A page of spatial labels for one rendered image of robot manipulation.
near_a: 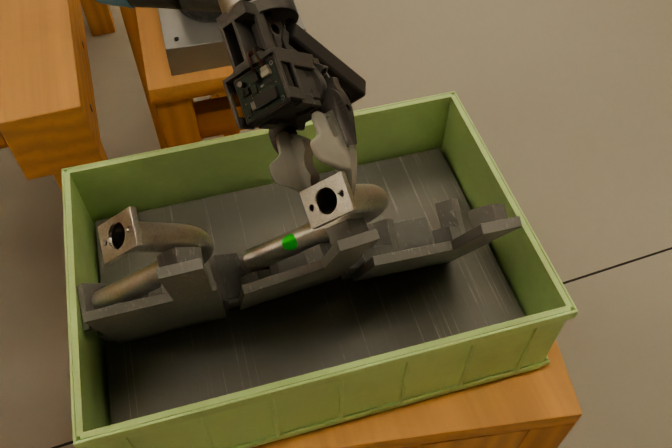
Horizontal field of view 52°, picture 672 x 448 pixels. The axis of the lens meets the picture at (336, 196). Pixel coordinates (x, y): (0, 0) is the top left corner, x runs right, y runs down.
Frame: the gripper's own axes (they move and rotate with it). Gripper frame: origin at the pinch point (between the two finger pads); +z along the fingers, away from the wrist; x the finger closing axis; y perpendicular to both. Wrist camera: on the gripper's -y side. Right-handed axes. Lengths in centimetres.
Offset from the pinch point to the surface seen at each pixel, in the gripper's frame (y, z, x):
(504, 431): -34.7, 33.4, -8.9
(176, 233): 8.2, -1.9, -14.5
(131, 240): 14.4, -1.5, -13.9
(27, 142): -12, -35, -65
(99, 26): -114, -125, -152
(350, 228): -3.7, 3.0, -2.0
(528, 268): -36.3, 13.2, 2.4
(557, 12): -226, -77, -18
